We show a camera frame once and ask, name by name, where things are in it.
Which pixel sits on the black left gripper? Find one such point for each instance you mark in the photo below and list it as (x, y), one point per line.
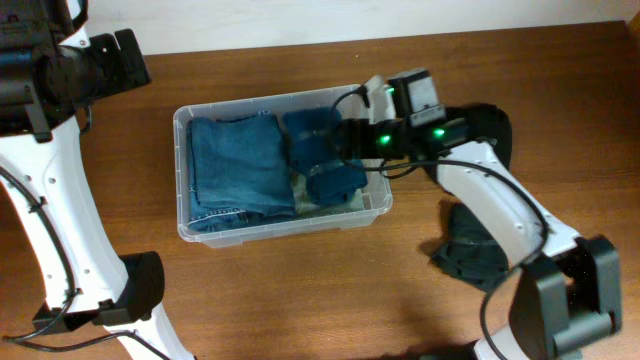
(110, 58)

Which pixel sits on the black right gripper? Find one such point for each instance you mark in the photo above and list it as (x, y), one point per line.
(362, 132)

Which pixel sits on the dark blue garment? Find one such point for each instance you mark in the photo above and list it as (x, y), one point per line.
(328, 180)

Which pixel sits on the light blue jeans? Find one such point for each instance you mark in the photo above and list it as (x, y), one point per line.
(305, 208)

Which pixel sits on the black garment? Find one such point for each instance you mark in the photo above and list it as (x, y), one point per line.
(479, 122)

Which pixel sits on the dark grey garment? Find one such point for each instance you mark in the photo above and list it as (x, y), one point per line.
(470, 254)

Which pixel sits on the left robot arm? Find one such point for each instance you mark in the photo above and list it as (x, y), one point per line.
(42, 171)

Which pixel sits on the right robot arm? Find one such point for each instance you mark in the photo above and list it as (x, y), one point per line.
(569, 290)

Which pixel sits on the clear plastic storage container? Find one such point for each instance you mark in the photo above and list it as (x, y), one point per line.
(377, 196)

